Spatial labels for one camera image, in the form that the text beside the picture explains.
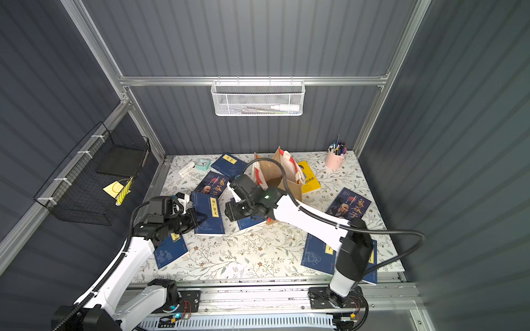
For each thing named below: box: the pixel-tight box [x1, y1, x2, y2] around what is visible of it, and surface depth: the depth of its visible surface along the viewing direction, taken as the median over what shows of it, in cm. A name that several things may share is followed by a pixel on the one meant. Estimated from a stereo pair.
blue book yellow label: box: [191, 191, 225, 234], surface depth 84 cm
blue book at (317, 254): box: [300, 232, 337, 276], surface depth 84 cm
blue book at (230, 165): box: [210, 152, 248, 180], surface depth 118 cm
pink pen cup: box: [325, 134, 348, 172], surface depth 111 cm
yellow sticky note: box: [102, 180, 132, 199], surface depth 75 cm
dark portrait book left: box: [193, 170, 231, 198], surface depth 108 cm
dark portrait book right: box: [325, 186, 372, 220], surface depth 101 cm
